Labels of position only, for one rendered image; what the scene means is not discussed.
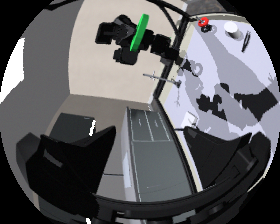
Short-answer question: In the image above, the grey post with side pins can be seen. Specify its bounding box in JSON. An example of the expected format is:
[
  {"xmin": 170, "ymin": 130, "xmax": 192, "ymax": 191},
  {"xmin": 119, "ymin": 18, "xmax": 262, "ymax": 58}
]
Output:
[{"xmin": 143, "ymin": 74, "xmax": 181, "ymax": 88}]

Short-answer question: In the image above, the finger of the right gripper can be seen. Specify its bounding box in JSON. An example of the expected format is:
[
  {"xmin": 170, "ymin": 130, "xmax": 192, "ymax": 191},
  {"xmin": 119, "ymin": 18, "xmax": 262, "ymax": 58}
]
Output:
[
  {"xmin": 138, "ymin": 29, "xmax": 154, "ymax": 51},
  {"xmin": 115, "ymin": 24, "xmax": 137, "ymax": 47}
]

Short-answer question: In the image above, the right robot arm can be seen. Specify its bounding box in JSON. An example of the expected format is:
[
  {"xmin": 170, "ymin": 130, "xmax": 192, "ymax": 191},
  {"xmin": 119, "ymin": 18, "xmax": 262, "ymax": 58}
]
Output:
[{"xmin": 113, "ymin": 14, "xmax": 140, "ymax": 65}]

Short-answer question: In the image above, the white short cylinder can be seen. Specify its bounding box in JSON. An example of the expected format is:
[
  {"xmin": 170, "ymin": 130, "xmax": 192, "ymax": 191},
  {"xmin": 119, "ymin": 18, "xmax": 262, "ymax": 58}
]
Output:
[{"xmin": 224, "ymin": 22, "xmax": 241, "ymax": 39}]

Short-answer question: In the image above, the white notepad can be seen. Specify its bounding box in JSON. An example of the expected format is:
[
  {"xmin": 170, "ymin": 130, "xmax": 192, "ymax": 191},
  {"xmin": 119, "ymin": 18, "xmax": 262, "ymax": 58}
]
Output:
[{"xmin": 181, "ymin": 112, "xmax": 197, "ymax": 128}]

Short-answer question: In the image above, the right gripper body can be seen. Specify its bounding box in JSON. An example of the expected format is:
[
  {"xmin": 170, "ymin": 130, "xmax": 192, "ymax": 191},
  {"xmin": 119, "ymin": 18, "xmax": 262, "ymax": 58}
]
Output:
[{"xmin": 95, "ymin": 22, "xmax": 171, "ymax": 57}]

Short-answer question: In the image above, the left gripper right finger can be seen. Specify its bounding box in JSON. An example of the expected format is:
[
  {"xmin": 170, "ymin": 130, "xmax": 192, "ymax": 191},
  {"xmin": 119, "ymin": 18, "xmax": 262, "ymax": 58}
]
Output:
[{"xmin": 183, "ymin": 126, "xmax": 252, "ymax": 190}]

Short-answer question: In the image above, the green ring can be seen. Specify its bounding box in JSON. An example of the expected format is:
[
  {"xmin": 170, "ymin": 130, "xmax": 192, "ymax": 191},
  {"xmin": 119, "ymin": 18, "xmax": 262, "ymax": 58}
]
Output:
[{"xmin": 130, "ymin": 14, "xmax": 149, "ymax": 52}]

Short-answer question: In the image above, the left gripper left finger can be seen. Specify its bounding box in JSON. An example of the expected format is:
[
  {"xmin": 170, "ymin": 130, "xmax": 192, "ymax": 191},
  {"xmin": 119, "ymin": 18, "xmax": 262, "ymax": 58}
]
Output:
[{"xmin": 40, "ymin": 126, "xmax": 116, "ymax": 194}]

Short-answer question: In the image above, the red ring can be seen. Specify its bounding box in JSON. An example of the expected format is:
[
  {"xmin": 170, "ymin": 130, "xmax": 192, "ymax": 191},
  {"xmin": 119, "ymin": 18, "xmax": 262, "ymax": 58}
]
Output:
[{"xmin": 198, "ymin": 17, "xmax": 209, "ymax": 27}]

